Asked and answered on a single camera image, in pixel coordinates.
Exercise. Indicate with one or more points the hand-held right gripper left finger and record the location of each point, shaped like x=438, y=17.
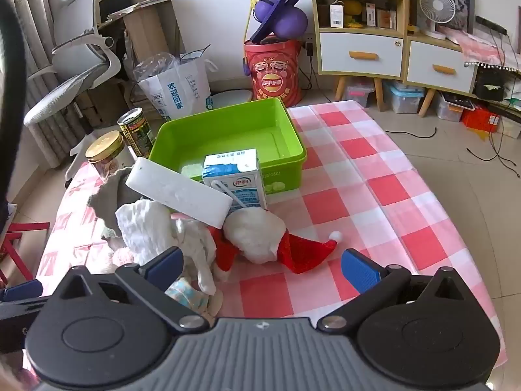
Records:
x=166, y=264

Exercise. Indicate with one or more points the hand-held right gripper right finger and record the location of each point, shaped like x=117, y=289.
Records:
x=359, y=271

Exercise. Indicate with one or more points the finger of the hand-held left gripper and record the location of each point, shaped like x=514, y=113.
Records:
x=22, y=290

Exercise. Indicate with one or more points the white foam block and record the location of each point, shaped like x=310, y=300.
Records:
x=175, y=193

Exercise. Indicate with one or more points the white plush with red hat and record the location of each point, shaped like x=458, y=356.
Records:
x=256, y=236

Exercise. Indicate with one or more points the blue and white milk carton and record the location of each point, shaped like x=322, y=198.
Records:
x=240, y=179

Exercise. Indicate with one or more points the green plastic bin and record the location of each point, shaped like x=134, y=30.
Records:
x=228, y=130

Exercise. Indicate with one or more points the checkered pastel plush toy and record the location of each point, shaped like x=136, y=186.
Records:
x=187, y=293

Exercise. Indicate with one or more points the red metal stool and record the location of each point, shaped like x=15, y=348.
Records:
x=16, y=252

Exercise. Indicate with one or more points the pink checked tablecloth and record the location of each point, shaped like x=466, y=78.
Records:
x=386, y=195

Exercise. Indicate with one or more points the glass jar with gold lid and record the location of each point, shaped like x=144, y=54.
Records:
x=106, y=150

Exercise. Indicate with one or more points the dark printed tin can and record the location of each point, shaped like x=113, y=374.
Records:
x=136, y=130

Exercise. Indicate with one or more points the white paper bag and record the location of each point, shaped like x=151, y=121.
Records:
x=183, y=89

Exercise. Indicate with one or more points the white basin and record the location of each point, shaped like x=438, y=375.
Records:
x=228, y=98

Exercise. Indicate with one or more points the clear storage box pink label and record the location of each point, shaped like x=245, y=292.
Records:
x=358, y=93

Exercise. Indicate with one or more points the clear storage box blue lid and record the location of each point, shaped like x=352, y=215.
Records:
x=403, y=97

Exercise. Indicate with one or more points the clear storage box dark lid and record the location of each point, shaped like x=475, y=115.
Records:
x=454, y=108

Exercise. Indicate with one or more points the red cardboard box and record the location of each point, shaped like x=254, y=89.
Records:
x=480, y=119

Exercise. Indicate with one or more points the clear plastic bag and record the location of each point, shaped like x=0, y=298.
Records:
x=156, y=65

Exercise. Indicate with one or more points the white mesh office chair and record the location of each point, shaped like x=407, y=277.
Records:
x=77, y=69

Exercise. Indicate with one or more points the red printed bucket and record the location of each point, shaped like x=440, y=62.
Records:
x=273, y=73

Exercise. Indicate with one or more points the tall wooden shelf cabinet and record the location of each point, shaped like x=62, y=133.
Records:
x=360, y=53

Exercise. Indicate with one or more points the low wooden drawer cabinet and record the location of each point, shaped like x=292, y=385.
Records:
x=441, y=67

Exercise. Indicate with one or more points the wooden desk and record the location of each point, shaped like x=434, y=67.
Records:
x=142, y=20

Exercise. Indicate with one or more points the pink lace cloth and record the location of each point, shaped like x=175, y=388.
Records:
x=484, y=47

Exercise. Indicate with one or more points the purple bouncing ball toy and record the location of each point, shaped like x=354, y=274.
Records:
x=285, y=16

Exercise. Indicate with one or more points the white desk fan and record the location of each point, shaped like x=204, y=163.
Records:
x=436, y=6

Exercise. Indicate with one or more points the black picture frame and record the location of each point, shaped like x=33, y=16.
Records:
x=462, y=4

